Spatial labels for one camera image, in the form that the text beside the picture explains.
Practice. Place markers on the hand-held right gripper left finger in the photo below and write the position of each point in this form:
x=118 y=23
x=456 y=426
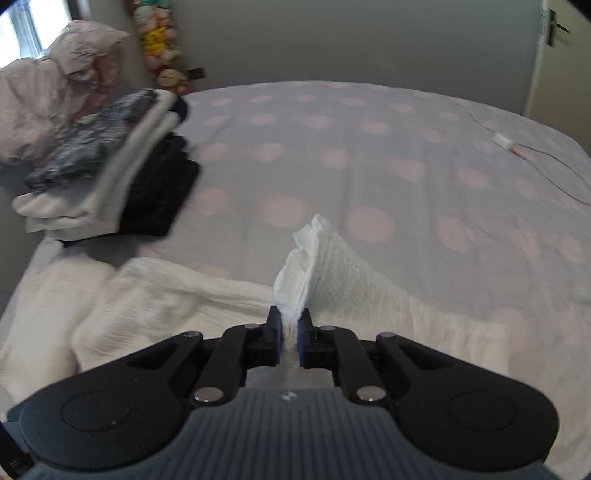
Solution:
x=276 y=334

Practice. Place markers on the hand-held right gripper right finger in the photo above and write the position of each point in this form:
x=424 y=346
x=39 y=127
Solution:
x=304 y=339

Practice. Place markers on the white textured garment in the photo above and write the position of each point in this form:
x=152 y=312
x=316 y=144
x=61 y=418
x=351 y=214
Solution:
x=351 y=277

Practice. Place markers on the stack of folded clothes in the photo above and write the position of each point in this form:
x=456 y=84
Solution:
x=115 y=180

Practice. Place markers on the folded black garment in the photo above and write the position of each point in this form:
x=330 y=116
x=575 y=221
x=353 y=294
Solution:
x=157 y=194

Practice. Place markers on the bed with pink dotted sheet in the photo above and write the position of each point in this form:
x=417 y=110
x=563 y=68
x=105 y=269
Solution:
x=369 y=161

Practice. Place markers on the folded dark floral garment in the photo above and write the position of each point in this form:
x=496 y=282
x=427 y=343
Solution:
x=92 y=138

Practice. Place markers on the small black object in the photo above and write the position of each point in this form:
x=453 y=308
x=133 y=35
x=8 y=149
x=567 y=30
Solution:
x=196 y=74

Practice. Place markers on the brown plush toy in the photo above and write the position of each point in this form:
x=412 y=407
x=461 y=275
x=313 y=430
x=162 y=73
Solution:
x=171 y=81

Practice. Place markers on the yellow plush toy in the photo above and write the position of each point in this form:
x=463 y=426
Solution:
x=157 y=44

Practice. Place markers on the crumpled pink dotted duvet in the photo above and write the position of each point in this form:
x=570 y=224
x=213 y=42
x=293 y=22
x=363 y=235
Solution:
x=41 y=92

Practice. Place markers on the pastel plush toy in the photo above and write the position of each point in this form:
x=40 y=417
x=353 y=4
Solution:
x=150 y=11

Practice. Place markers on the cream door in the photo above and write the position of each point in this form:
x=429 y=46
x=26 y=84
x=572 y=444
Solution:
x=554 y=83

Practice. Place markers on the window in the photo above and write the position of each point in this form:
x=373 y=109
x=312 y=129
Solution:
x=27 y=27

